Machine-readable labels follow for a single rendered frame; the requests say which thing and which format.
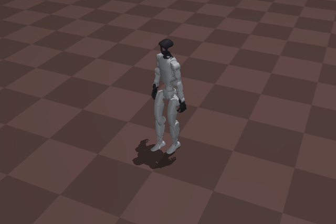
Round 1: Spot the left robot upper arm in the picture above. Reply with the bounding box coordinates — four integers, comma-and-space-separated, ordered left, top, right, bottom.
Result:
170, 60, 182, 87

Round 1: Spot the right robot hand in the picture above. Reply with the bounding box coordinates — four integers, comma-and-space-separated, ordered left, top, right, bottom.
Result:
151, 83, 158, 100

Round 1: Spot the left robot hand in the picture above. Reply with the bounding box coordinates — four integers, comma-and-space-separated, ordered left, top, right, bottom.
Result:
177, 99, 186, 113

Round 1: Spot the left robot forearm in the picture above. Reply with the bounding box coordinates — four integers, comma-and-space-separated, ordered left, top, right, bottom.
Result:
176, 82, 185, 103

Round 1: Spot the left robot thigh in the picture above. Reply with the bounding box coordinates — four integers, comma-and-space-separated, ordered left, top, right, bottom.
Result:
167, 94, 180, 128

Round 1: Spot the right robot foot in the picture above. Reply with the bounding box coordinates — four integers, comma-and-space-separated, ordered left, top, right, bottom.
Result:
151, 141, 166, 151

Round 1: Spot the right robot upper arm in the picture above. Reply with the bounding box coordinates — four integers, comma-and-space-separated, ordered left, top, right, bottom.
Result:
155, 53, 162, 75

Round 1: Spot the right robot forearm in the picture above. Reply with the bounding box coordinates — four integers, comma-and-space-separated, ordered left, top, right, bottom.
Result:
153, 72, 161, 87

